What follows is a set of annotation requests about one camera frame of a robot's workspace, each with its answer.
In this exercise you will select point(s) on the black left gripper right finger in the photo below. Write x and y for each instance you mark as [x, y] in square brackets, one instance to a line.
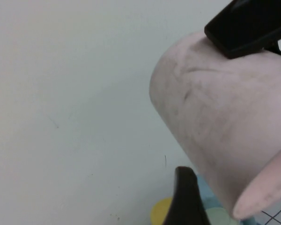
[246, 25]

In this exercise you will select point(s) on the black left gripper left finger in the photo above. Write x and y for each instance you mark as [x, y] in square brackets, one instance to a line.
[185, 199]

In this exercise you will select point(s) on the pale pink plastic cup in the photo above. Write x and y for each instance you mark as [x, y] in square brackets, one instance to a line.
[213, 117]

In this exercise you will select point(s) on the light blue plastic cup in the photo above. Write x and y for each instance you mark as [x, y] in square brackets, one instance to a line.
[204, 189]

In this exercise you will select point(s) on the yellow plastic cup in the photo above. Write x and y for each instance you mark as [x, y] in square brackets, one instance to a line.
[160, 211]

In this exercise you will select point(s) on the pale green plastic cup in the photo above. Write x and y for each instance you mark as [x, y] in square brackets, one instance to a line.
[217, 218]

